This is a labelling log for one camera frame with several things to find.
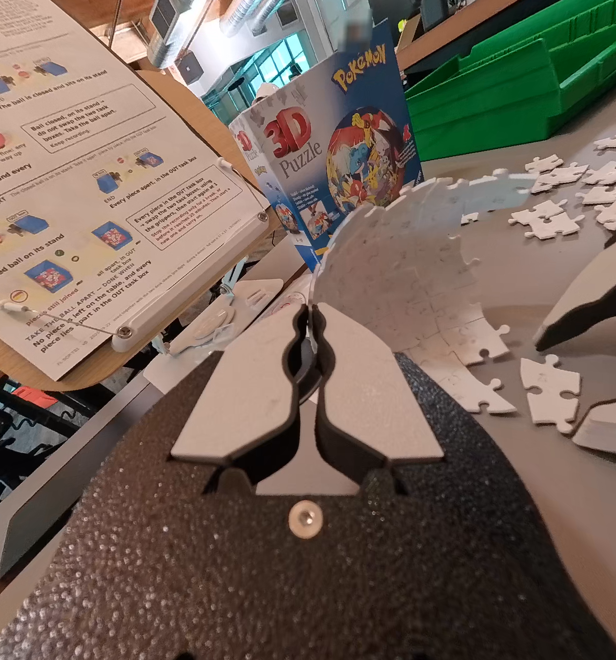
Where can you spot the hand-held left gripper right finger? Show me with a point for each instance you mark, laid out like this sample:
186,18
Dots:
370,402

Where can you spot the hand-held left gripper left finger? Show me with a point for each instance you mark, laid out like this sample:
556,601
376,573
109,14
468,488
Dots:
236,392

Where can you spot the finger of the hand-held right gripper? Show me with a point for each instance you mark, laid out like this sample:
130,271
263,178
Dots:
612,428
596,288

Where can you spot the white puzzle piece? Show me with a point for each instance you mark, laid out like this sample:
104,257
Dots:
550,392

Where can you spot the partly built puzzle ball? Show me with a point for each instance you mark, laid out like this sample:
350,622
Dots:
390,268

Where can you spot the pile of white puzzle pieces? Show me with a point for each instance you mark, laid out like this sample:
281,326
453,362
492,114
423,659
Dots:
571,206

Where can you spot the blue puzzle box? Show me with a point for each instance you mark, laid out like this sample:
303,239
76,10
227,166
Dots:
308,154

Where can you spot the task instruction sheet on board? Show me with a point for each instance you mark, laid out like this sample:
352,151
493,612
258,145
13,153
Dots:
81,374

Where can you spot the green plastic bin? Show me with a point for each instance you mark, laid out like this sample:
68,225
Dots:
493,103

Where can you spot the laminated instruction sheet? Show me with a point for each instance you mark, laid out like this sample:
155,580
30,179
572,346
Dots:
81,180

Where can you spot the black wall speaker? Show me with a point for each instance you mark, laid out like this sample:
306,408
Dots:
189,67

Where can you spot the metal ventilation duct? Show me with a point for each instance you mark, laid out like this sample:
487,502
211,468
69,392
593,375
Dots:
241,20

